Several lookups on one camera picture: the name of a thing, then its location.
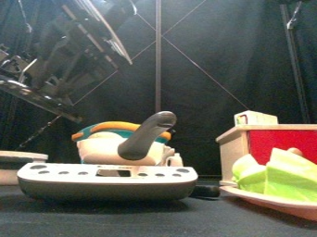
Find small black object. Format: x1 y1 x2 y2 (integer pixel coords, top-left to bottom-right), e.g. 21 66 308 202
191 183 223 200

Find green cloth on plate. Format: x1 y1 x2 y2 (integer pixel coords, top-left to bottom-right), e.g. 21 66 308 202
262 147 317 204

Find orange toy tomato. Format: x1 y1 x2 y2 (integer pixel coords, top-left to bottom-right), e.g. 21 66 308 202
288 146 305 157

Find pink tray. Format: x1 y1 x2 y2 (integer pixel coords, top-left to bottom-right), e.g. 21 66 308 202
219 184 317 222

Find thin frame pole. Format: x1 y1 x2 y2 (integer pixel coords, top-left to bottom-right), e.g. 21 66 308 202
154 0 163 113

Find white toy pot grey handle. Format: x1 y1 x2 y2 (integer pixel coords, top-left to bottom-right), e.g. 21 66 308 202
75 110 178 167

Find dark frame post with clamp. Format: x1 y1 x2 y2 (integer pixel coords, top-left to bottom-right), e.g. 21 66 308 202
278 0 317 125

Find small green toy lettuce piece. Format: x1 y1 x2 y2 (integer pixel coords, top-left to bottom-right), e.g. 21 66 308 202
230 153 270 194

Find teal basket with orange rim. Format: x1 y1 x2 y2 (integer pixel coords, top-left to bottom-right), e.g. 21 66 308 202
71 120 174 143

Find wooden toy box red front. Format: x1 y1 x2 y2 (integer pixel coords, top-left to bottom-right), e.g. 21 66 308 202
214 123 317 186

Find white toy stove grey base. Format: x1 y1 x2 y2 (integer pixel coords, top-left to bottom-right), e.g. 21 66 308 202
16 162 199 202

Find cream toy box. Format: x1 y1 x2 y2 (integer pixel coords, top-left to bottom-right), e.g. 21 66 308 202
233 109 280 126

